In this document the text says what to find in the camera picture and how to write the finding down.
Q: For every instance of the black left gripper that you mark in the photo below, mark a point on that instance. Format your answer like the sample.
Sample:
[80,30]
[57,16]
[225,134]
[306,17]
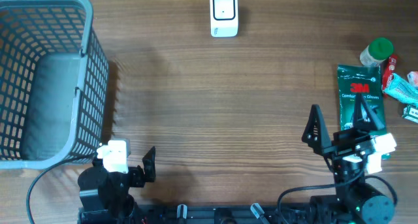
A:
[138,179]

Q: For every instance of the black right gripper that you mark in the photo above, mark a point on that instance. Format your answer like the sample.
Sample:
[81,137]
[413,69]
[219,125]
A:
[344,140]

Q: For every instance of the green 3M gloves pack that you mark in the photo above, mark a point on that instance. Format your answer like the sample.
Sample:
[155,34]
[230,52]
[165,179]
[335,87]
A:
[366,81]

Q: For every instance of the mint green wipes pack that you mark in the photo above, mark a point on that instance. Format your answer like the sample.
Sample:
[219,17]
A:
[400,89]

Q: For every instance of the green medicine box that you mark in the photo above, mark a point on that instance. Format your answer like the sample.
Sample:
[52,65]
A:
[410,113]

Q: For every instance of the red sachet stick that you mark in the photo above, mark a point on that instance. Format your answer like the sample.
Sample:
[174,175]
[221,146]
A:
[387,77]

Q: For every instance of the green lid jar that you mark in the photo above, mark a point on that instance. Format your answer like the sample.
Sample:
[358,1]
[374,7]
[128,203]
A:
[376,52]

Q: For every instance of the small red white box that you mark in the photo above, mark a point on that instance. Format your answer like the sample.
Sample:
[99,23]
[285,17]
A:
[413,78]

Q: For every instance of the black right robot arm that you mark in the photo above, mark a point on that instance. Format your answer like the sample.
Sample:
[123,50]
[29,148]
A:
[355,200]

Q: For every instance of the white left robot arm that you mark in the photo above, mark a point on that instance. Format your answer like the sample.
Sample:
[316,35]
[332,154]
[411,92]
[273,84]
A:
[105,195]

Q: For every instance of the white barcode scanner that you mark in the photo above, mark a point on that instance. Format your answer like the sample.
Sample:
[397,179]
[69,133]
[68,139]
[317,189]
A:
[223,18]

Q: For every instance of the grey plastic basket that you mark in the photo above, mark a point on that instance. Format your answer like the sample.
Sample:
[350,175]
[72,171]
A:
[54,77]

